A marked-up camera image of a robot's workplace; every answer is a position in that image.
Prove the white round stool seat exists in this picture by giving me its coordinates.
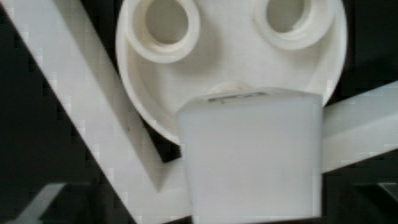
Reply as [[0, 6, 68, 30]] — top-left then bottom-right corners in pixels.
[[116, 0, 348, 142]]

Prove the white right wall rail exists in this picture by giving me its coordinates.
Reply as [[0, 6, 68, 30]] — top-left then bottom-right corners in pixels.
[[322, 81, 398, 172]]

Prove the white wall rail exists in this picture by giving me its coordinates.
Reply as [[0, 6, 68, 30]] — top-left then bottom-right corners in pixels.
[[322, 81, 398, 172], [0, 0, 192, 224]]

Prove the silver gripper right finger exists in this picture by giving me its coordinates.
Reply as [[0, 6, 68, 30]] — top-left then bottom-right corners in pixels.
[[377, 182, 398, 204]]

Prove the white stool leg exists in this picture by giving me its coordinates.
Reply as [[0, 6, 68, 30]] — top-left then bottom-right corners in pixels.
[[178, 88, 322, 224]]

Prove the white front wall rail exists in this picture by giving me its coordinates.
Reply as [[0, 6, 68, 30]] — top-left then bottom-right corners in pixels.
[[0, 0, 192, 224]]

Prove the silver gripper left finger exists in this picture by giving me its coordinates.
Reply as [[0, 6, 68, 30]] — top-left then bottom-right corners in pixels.
[[2, 183, 66, 224]]

